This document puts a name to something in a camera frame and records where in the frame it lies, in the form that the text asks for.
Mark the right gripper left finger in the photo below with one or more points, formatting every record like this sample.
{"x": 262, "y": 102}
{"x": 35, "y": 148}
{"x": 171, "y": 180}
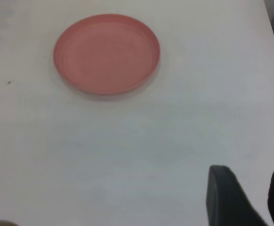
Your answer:
{"x": 226, "y": 202}

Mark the pink plate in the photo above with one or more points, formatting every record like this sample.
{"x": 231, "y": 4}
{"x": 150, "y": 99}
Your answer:
{"x": 106, "y": 56}

